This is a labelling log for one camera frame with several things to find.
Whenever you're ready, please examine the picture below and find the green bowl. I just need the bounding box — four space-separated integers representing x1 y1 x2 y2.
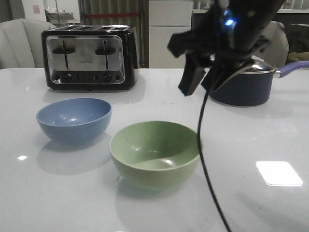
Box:
109 121 199 190

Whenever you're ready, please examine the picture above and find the black and chrome toaster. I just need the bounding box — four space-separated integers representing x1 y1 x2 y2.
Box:
42 25 140 91

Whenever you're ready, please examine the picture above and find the beige chair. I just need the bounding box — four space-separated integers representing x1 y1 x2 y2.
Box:
0 18 55 69
253 21 289 68

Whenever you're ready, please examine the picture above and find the blue bowl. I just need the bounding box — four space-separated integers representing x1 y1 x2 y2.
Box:
36 98 112 145

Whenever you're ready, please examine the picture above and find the red barrier belt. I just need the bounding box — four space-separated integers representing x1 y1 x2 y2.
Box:
84 12 141 18

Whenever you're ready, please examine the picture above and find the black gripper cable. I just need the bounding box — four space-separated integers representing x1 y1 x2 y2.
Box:
197 58 233 232

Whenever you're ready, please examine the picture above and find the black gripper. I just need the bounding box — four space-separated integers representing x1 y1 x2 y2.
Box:
167 4 269 96

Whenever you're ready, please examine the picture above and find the beige chair right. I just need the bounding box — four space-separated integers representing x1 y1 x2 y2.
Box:
253 21 289 68

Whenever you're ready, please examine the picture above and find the beige chair left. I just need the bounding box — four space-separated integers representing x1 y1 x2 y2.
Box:
0 18 55 69

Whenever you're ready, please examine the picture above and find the white drawer cabinet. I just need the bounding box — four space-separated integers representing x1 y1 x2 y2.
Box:
149 0 194 69

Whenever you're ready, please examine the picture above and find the blue saucepan with lid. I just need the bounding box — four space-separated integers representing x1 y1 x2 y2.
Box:
210 59 309 107

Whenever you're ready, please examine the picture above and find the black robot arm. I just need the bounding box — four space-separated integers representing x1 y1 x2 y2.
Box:
167 0 283 96

